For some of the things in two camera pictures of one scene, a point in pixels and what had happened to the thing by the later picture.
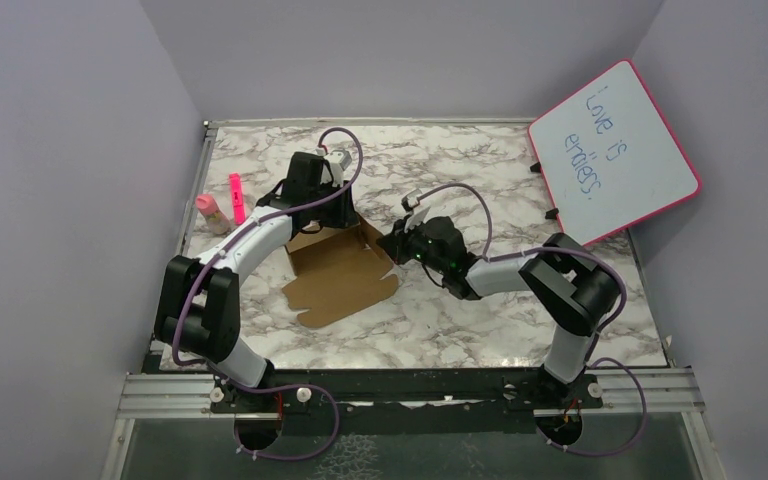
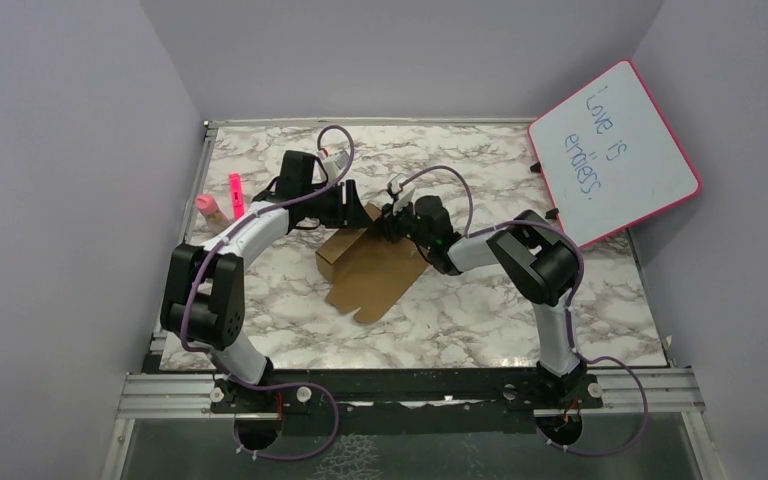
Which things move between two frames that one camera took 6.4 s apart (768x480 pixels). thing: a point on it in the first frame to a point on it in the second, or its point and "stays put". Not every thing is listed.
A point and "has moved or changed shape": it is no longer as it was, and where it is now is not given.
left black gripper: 346,214 stays put
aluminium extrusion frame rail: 675,391 stays put
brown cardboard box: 336,268 has moved or changed shape
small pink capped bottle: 216,219 stays put
